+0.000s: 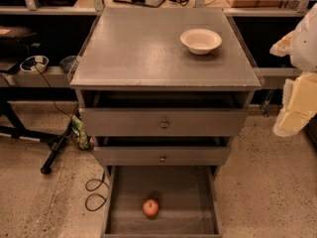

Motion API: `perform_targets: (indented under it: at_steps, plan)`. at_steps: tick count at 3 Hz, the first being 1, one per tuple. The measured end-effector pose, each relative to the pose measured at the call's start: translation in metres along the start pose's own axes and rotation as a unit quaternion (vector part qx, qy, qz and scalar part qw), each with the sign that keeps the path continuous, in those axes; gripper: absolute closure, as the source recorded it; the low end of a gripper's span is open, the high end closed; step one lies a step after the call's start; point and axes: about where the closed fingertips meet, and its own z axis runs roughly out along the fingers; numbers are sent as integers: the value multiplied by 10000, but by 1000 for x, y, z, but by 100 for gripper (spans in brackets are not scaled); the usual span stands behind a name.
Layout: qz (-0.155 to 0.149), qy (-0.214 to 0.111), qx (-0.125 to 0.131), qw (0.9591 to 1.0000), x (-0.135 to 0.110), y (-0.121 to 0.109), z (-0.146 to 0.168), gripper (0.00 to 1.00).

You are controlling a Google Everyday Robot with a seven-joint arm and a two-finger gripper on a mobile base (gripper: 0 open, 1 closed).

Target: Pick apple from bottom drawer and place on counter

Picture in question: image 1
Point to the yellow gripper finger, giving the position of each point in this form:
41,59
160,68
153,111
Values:
282,47
299,105

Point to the green snack bag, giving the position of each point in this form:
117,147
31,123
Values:
79,133

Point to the grey drawer cabinet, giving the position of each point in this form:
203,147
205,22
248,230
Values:
139,49

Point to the grey drawer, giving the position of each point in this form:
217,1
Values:
161,151
186,199
163,114

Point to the bottom grey drawer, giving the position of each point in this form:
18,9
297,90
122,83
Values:
186,199

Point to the dark bowl on shelf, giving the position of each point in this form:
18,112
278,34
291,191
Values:
67,63

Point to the bowl with small items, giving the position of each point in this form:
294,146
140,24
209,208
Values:
34,64

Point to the black stand leg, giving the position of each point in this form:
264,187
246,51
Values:
19,131

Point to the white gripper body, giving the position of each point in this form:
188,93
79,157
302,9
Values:
306,47

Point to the red apple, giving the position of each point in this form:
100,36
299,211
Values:
151,207

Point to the middle grey drawer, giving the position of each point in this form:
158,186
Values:
161,151

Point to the top grey drawer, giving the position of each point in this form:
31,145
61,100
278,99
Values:
163,114

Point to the white bowl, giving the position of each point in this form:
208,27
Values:
201,41

